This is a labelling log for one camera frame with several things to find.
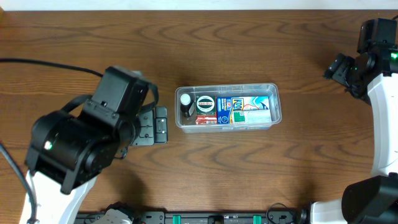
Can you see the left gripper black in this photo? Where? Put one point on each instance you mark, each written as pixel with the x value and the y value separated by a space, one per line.
pixel 153 119

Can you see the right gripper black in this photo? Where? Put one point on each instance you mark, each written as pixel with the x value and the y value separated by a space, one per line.
pixel 339 66

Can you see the black bottle white cap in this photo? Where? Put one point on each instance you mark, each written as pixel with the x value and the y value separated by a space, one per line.
pixel 186 105

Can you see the red orange medicine box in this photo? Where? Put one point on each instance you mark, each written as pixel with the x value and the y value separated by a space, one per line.
pixel 206 119

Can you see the green square box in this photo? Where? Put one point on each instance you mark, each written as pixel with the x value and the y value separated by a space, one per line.
pixel 206 105

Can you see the blue white drink mix box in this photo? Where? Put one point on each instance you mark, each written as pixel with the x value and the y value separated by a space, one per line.
pixel 227 105

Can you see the white green medicine packet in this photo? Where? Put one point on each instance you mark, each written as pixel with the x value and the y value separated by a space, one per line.
pixel 251 117

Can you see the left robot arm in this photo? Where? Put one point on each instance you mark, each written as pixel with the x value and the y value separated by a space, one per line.
pixel 70 147

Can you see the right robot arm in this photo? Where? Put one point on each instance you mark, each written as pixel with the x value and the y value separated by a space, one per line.
pixel 373 200

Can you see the clear plastic container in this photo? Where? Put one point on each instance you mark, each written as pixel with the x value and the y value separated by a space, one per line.
pixel 188 125

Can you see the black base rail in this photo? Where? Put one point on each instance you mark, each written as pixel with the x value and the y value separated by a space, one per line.
pixel 277 213

